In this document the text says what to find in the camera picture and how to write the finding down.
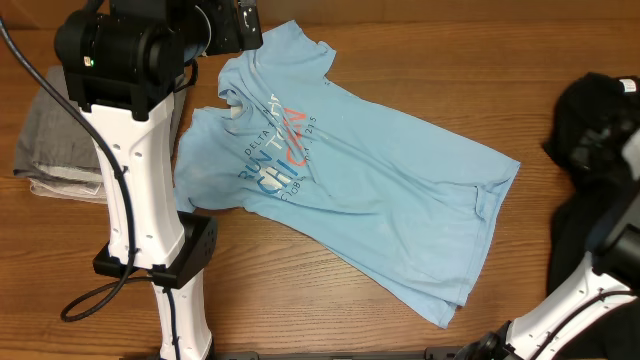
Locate folded grey trousers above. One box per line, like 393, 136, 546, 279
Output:
13, 89, 102, 183

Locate light blue printed t-shirt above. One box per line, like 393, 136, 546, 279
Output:
174, 21, 519, 327

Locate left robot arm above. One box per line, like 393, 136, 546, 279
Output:
54, 1, 262, 359

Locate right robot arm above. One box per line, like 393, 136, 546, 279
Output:
454, 183, 639, 360

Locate folded beige garment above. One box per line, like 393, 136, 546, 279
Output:
29, 178, 107, 204

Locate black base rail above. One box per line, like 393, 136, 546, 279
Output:
119, 345, 466, 360

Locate black garment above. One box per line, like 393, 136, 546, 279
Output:
542, 72, 640, 360

